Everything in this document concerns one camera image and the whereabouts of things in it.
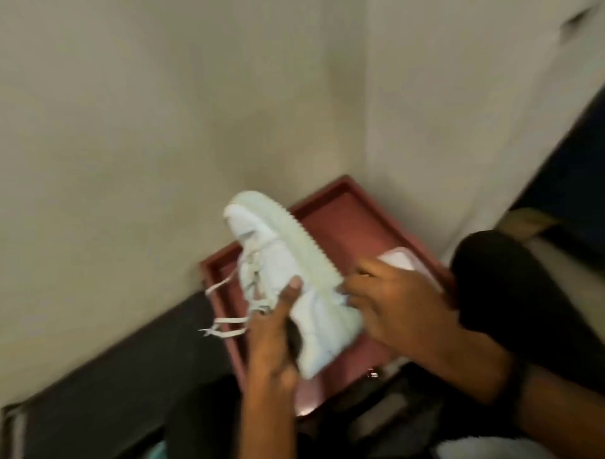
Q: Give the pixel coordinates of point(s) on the person's left hand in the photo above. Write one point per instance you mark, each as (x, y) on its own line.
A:
(269, 340)

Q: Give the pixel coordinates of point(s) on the person's left leg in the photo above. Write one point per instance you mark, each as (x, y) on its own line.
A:
(203, 421)

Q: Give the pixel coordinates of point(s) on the person's right leg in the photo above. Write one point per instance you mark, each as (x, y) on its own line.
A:
(515, 293)

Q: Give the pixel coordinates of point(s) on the person's left thumb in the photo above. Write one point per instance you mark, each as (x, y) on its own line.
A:
(288, 298)

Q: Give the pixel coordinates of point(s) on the person's right fingers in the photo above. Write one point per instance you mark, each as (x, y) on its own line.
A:
(366, 288)

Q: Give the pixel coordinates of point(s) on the person's left forearm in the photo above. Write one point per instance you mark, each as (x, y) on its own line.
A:
(269, 421)

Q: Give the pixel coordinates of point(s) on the white cloth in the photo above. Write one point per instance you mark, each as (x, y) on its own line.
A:
(407, 261)

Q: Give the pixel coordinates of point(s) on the black wristband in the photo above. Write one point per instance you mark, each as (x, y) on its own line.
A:
(516, 385)

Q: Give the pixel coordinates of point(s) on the white sneaker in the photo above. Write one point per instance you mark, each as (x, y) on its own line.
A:
(293, 265)

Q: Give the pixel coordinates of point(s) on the small metal object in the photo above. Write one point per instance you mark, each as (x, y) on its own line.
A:
(373, 374)

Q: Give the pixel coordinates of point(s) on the person's right forearm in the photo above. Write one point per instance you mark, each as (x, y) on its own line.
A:
(534, 402)

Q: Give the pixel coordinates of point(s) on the white fluffy item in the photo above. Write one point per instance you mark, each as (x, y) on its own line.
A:
(491, 449)

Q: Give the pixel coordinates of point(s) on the person's right hand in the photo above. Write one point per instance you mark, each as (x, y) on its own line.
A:
(406, 307)

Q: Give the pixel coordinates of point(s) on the dark blue furniture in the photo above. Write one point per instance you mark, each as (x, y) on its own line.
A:
(572, 184)

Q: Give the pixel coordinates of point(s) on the person's leg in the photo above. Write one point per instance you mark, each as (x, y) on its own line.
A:
(203, 421)
(515, 293)

